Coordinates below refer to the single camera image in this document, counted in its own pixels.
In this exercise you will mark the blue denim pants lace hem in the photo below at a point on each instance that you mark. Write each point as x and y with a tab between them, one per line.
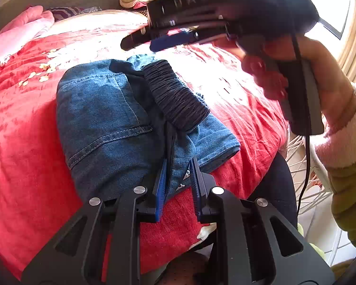
101	118

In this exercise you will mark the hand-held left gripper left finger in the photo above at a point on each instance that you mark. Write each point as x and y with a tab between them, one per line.
160	190

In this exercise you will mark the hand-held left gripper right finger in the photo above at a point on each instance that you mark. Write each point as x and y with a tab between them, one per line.
197	190

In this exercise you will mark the window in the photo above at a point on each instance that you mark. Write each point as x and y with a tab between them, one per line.
329	3

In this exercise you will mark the person's right forearm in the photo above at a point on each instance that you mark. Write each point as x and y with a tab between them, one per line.
350	154

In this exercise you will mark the person's right hand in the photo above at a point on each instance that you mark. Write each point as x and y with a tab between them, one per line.
332	89

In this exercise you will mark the red floral blanket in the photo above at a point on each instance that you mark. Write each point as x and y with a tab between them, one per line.
26	154

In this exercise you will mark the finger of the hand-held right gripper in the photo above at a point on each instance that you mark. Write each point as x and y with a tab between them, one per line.
166	40

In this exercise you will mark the dark striped pillow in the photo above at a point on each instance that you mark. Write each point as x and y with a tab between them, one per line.
71	13

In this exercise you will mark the light green cloth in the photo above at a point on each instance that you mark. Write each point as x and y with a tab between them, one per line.
316	251

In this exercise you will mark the cream bed sheet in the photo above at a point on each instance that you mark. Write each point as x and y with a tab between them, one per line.
92	23

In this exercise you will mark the pink pillow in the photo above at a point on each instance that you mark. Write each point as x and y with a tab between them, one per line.
14	35

